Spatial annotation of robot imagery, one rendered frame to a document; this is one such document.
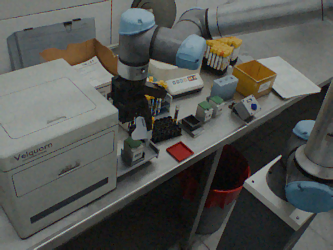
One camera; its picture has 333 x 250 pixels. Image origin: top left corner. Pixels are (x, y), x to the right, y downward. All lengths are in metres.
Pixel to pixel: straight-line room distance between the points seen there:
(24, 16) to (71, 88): 0.52
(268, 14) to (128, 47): 0.31
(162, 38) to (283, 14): 0.26
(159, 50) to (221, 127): 0.61
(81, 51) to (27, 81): 0.54
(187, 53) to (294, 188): 0.40
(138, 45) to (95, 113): 0.18
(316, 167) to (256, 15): 0.36
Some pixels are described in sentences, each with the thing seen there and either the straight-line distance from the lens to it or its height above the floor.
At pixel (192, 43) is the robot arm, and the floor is 1.35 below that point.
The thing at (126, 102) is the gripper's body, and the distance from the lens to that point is 0.85.
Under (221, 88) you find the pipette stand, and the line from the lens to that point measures 1.33.
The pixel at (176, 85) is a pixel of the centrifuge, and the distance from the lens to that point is 1.37.
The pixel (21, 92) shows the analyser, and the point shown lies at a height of 1.18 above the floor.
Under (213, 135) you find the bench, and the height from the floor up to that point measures 0.88.
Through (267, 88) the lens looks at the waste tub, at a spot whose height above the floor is 0.91.
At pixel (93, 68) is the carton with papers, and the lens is 1.39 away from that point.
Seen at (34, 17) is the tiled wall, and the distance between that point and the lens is 1.35.
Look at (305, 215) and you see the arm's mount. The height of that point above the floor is 0.90.
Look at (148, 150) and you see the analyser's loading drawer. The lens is 1.08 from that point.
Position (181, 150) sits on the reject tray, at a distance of 1.15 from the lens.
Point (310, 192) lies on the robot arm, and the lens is 0.86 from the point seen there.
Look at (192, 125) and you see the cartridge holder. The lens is 1.23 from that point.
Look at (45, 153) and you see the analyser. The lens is 0.77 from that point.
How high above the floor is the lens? 1.68
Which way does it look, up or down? 41 degrees down
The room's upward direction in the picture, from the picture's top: 9 degrees clockwise
